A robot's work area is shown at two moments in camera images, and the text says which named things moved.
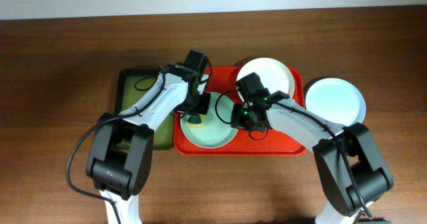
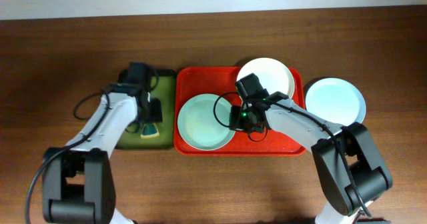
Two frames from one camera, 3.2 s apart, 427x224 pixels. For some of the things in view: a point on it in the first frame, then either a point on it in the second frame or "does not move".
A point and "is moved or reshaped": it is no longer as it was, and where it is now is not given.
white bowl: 275,76 does not move
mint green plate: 217,129 does not move
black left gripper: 201,105 to 154,111
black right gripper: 236,109 does not move
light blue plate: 336,100 does not move
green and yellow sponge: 195,121 is moved or reshaped
